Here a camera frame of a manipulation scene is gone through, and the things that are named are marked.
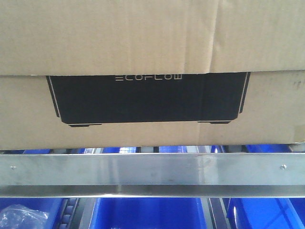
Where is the roller track lower left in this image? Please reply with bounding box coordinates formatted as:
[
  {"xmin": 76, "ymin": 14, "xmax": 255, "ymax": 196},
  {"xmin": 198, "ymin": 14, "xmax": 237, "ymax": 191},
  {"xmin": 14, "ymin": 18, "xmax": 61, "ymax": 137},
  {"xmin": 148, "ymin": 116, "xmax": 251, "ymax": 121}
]
[{"xmin": 58, "ymin": 198, "xmax": 79, "ymax": 229}]

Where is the blue bin lower middle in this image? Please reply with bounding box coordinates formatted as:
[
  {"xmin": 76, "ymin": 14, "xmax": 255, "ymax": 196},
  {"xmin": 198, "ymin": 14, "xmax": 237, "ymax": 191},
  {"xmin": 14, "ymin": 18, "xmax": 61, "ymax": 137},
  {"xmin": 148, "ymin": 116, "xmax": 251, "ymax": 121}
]
[{"xmin": 89, "ymin": 198, "xmax": 207, "ymax": 229}]

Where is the steel shelf front rail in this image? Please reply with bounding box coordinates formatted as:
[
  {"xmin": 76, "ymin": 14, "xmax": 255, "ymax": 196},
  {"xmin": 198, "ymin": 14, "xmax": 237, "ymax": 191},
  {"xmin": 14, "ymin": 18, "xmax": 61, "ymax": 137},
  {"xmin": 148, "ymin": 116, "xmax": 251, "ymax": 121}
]
[{"xmin": 0, "ymin": 153, "xmax": 305, "ymax": 198}]

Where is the clear plastic bag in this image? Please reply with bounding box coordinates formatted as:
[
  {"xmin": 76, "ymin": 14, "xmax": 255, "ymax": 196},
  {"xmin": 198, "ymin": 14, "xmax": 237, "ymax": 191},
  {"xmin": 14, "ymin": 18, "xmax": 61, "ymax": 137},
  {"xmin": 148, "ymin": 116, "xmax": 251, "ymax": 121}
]
[{"xmin": 0, "ymin": 205, "xmax": 49, "ymax": 229}]

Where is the brown EcoFlow cardboard box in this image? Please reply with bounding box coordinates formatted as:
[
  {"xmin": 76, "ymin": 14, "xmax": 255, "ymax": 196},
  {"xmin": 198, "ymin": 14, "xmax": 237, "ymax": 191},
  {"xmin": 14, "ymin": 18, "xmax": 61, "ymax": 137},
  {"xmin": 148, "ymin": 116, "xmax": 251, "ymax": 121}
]
[{"xmin": 0, "ymin": 0, "xmax": 305, "ymax": 150}]

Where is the blue bin lower left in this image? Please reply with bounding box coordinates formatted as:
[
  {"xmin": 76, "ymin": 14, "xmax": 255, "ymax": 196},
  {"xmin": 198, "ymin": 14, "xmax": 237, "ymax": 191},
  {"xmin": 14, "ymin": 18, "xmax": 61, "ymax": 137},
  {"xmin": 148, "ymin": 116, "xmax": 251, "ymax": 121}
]
[{"xmin": 0, "ymin": 198, "xmax": 67, "ymax": 229}]

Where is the blue bin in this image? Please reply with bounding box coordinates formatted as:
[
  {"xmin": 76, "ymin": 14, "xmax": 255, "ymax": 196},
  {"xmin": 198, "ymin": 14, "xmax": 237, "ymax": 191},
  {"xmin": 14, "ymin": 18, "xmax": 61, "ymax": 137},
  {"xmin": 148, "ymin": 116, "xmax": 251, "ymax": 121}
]
[
  {"xmin": 0, "ymin": 198, "xmax": 67, "ymax": 229},
  {"xmin": 89, "ymin": 198, "xmax": 207, "ymax": 229},
  {"xmin": 223, "ymin": 198, "xmax": 305, "ymax": 229}
]

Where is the blue bin lower right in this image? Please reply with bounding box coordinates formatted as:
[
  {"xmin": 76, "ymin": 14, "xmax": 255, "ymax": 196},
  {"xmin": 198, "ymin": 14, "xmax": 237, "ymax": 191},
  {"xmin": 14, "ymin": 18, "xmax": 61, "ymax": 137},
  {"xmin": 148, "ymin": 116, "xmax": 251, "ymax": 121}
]
[{"xmin": 223, "ymin": 198, "xmax": 305, "ymax": 229}]

